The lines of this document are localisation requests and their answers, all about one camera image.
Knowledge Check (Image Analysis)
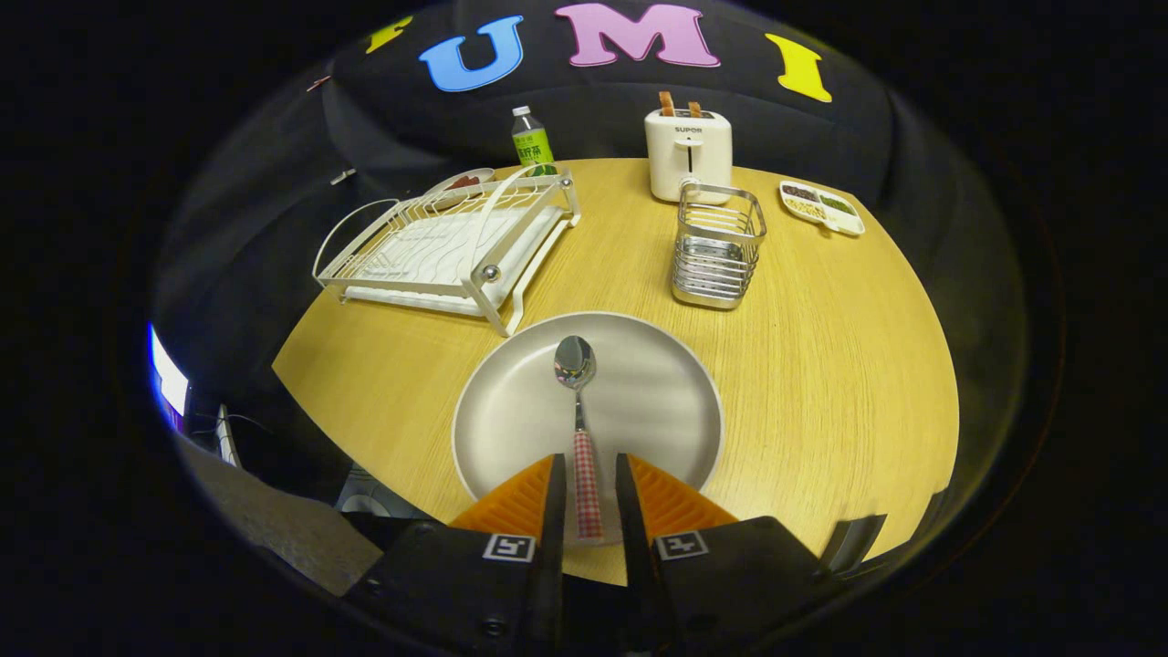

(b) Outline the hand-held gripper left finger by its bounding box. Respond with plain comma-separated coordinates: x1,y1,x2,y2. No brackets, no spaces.
342,454,568,653

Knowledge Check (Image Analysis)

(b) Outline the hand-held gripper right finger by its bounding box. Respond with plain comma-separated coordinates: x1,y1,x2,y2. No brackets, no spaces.
615,454,827,653

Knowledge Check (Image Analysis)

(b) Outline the beige round plate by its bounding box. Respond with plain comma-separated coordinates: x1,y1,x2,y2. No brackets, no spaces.
452,311,725,548

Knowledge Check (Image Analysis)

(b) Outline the spoon with red checked handle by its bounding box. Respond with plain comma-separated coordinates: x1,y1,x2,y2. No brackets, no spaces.
554,335,605,541

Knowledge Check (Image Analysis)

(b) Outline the metal wire basket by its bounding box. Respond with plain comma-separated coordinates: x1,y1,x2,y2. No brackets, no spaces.
672,181,767,310

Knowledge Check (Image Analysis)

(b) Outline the white wire dish rack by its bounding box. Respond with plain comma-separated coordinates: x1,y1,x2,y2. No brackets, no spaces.
312,164,582,338

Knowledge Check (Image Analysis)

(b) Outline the small plate with red meat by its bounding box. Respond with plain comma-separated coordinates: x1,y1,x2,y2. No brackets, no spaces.
429,167,496,198

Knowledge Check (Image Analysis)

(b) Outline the white divided bean tray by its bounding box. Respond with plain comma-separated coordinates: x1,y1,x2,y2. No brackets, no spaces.
778,180,866,237

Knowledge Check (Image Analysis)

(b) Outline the cream toaster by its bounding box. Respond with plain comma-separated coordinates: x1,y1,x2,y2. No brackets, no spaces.
644,108,734,205

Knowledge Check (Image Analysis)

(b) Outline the green label drink bottle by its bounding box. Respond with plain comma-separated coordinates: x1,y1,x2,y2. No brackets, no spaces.
511,106,558,177

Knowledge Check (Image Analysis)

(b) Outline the bright computer monitor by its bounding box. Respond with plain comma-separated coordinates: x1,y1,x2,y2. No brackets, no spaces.
148,322,191,432

